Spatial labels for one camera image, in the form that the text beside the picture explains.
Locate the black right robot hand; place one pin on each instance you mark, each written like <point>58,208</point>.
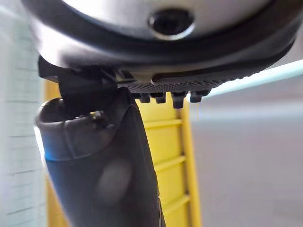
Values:
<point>99,153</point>

